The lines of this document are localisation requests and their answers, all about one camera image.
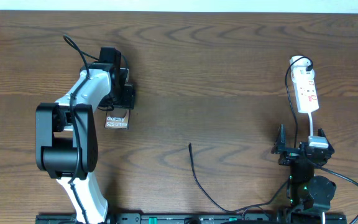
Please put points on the white USB charger plug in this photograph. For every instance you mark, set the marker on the white USB charger plug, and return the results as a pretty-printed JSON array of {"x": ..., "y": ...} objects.
[{"x": 301, "y": 61}]

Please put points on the white power strip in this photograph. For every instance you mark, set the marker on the white power strip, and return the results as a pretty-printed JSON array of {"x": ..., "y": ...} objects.
[{"x": 305, "y": 90}]

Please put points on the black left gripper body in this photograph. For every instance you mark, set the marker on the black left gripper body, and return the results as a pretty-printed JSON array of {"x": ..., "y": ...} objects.
[{"x": 121, "y": 98}]

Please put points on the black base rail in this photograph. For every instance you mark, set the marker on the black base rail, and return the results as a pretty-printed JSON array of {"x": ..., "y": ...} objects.
[{"x": 135, "y": 218}]

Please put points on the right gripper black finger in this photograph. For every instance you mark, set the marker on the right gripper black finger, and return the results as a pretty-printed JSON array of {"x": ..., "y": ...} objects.
[
  {"x": 322, "y": 138},
  {"x": 280, "y": 141}
]

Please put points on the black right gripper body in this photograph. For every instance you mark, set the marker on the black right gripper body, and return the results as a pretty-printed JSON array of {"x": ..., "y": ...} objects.
[{"x": 290, "y": 157}]

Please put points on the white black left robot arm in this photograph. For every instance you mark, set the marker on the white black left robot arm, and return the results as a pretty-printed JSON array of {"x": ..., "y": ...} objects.
[{"x": 66, "y": 144}]

